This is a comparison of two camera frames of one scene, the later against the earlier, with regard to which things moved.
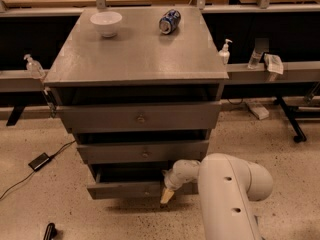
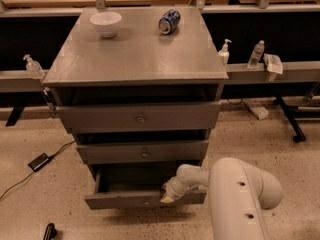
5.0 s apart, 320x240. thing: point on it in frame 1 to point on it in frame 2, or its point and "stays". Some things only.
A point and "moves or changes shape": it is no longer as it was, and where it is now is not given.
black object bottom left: x=51 y=232 stays
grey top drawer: x=141 y=116 stays
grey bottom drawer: x=127 y=183 moves or changes shape
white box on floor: x=259 y=111 stays
